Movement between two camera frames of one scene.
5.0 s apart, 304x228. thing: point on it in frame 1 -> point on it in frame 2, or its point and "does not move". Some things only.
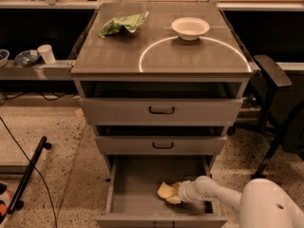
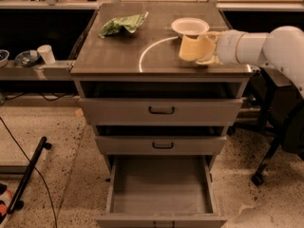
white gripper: (184, 191) -> (227, 47)
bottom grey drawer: (133, 182) does not move
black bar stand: (16, 201) does not move
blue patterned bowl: (28, 58) does not move
